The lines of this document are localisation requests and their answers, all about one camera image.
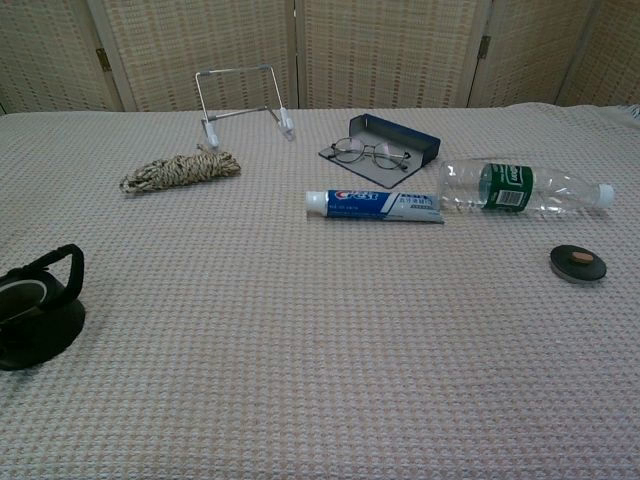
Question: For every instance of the clear bottle green label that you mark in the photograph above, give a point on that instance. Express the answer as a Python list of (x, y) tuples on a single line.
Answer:
[(505, 187)]

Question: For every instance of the blue open glasses case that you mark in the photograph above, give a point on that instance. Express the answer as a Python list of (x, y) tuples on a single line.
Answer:
[(400, 134)]

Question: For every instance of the black ceramic teapot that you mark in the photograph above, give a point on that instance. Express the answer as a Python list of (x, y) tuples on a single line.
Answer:
[(35, 330)]

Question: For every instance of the beige woven tablecloth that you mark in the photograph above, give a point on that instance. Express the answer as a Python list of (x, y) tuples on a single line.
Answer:
[(300, 350)]

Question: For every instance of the thin metal frame eyeglasses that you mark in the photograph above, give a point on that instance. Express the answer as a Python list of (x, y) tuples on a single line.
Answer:
[(382, 161)]

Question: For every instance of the woven folding screen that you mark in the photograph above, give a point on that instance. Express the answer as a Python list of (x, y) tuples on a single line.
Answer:
[(390, 50)]

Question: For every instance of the blue white toothpaste tube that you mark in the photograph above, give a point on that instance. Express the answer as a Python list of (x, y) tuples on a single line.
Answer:
[(380, 205)]

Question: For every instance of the black teapot lid wooden knob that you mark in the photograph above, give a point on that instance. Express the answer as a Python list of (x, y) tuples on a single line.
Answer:
[(575, 267)]

